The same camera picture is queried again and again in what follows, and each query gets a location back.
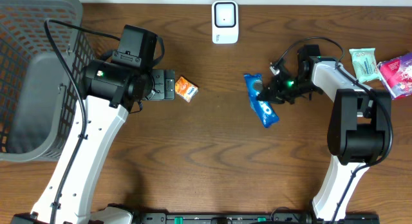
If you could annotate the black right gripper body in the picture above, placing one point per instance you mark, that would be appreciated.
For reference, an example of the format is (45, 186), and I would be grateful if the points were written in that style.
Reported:
(278, 89)

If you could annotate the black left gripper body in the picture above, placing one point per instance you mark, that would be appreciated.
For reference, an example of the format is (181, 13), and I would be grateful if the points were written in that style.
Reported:
(164, 84)

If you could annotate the blue snack bar wrapper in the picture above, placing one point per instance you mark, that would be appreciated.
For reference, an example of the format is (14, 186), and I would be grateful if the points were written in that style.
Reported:
(262, 109)

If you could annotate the orange tissue pack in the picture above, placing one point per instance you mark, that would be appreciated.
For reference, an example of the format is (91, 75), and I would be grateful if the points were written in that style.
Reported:
(185, 89)

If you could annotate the mint green snack packet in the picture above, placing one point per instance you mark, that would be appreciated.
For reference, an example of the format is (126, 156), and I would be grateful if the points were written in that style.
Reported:
(364, 64)

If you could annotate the purple snack package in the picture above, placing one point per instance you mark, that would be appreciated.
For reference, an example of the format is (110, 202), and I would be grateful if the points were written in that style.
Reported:
(396, 76)

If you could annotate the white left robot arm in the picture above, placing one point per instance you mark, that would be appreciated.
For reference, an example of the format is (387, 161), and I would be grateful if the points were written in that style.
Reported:
(106, 93)

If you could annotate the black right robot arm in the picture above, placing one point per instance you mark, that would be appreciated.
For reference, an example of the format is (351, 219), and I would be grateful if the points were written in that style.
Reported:
(360, 132)

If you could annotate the white barcode scanner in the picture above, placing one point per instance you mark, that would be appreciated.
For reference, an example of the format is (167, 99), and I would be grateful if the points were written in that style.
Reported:
(225, 22)

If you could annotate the grey plastic mesh basket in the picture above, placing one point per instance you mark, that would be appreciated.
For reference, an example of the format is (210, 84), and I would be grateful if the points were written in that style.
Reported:
(37, 98)

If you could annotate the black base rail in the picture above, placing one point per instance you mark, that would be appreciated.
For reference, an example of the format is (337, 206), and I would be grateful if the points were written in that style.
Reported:
(225, 218)

